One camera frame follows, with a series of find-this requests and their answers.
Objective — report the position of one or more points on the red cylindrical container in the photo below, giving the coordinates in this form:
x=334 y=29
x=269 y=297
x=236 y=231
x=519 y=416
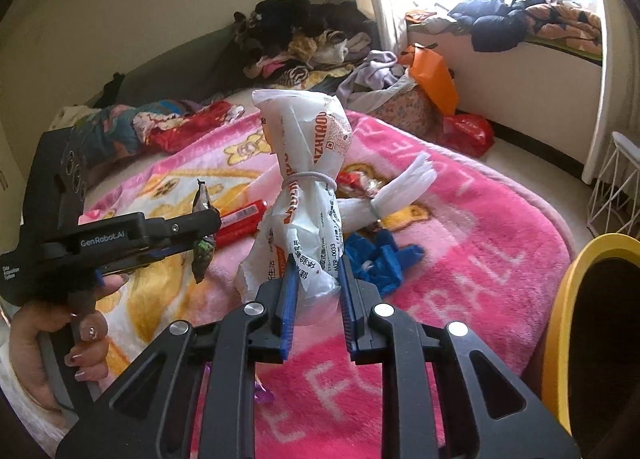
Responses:
x=240 y=222

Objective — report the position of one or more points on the red cloth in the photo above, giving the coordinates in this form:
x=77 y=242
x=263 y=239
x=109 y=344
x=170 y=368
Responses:
x=195 y=126

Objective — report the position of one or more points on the yellow trash bin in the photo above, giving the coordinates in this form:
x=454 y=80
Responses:
x=562 y=304

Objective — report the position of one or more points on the floral fabric pouf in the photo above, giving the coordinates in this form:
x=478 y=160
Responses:
x=405 y=111

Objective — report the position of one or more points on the orange patterned blanket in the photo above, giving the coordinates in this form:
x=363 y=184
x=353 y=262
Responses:
x=565 y=26

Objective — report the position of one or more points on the white tied plastic bundle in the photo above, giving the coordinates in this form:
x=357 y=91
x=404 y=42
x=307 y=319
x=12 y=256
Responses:
x=400 y=189

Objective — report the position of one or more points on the dark green snack wrapper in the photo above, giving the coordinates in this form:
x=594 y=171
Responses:
x=205 y=251

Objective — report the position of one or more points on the white printed plastic bag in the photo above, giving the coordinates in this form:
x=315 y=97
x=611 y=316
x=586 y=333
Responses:
x=305 y=149

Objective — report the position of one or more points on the black jacket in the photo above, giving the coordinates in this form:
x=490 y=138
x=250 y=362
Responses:
x=492 y=24

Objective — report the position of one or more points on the red orange candy wrappers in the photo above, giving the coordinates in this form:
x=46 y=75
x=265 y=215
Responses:
x=367 y=184

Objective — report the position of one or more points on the pile of clothes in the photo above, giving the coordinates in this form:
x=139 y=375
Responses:
x=310 y=44

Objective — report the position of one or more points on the small purple wrapper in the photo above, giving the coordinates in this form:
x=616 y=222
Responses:
x=262 y=391

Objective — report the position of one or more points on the colourful printed cloth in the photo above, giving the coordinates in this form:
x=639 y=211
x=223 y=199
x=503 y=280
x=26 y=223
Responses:
x=110 y=131

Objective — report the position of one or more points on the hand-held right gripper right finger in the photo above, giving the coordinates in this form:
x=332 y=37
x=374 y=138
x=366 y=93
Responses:
x=347 y=311

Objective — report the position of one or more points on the person's left hand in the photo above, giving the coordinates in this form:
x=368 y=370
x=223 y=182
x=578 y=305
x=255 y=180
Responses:
x=25 y=339

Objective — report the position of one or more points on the blue crumpled plastic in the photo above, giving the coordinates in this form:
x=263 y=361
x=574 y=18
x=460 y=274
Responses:
x=385 y=259

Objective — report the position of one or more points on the orange plastic bag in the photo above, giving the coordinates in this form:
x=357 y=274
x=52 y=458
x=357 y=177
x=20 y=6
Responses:
x=432 y=76

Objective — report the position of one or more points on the pink printed blanket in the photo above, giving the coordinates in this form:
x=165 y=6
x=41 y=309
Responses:
x=450 y=264

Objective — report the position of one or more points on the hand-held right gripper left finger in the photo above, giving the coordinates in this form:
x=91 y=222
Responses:
x=288 y=309

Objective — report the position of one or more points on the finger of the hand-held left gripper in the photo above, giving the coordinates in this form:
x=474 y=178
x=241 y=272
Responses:
x=167 y=253
x=182 y=226

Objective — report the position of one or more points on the red plastic bag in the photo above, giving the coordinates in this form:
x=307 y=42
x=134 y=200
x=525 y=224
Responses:
x=467 y=134

